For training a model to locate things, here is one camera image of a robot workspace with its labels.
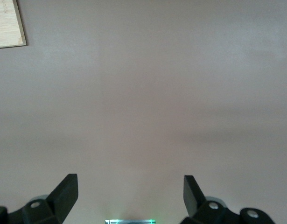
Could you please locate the bamboo cutting board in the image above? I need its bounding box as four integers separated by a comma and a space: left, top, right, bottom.
0, 0, 27, 49

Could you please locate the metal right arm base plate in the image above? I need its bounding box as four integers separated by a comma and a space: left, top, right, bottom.
105, 218, 156, 224

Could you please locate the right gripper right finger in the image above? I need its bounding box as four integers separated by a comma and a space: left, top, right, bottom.
180, 175, 275, 224

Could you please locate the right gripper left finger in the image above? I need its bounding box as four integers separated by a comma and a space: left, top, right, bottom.
0, 173, 78, 224

